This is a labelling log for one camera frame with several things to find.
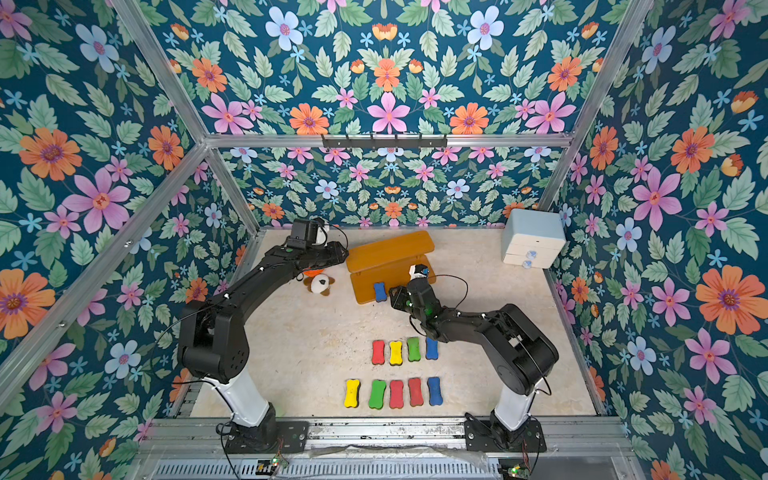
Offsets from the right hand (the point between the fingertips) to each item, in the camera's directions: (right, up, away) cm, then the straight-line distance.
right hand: (391, 289), depth 91 cm
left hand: (-14, +13, 0) cm, 19 cm away
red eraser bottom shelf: (-4, -18, -3) cm, 19 cm away
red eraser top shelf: (+2, -27, -11) cm, 29 cm away
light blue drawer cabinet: (+47, +16, +7) cm, 51 cm away
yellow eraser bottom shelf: (+1, -18, -5) cm, 19 cm away
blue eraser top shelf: (+12, -26, -11) cm, 31 cm away
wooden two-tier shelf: (-1, +9, +8) cm, 12 cm away
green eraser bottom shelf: (+7, -17, -3) cm, 19 cm away
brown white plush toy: (-25, +1, +10) cm, 27 cm away
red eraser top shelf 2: (+7, -26, -11) cm, 30 cm away
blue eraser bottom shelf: (-4, -2, +7) cm, 8 cm away
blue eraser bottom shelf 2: (+12, -18, -3) cm, 22 cm away
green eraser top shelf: (-3, -27, -11) cm, 30 cm away
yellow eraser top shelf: (-10, -28, -12) cm, 32 cm away
